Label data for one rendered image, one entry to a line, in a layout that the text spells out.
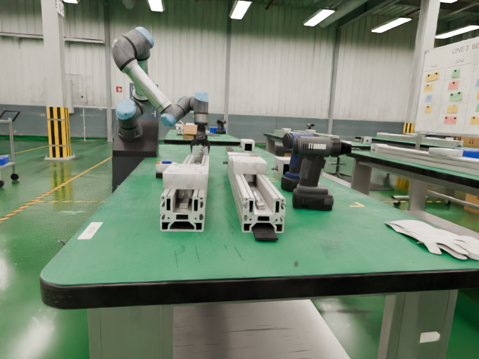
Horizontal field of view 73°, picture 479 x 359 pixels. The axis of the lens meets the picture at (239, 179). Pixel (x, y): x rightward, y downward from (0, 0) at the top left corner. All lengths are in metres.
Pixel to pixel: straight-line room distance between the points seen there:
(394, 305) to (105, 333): 0.61
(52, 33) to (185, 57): 5.79
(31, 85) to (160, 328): 13.12
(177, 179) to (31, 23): 13.12
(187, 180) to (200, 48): 12.07
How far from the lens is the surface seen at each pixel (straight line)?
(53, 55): 7.98
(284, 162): 1.44
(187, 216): 0.80
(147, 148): 2.11
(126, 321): 0.72
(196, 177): 0.82
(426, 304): 0.90
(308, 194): 1.01
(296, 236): 0.78
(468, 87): 4.24
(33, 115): 13.59
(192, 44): 12.84
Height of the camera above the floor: 1.05
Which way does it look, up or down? 11 degrees down
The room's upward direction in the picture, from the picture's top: 3 degrees clockwise
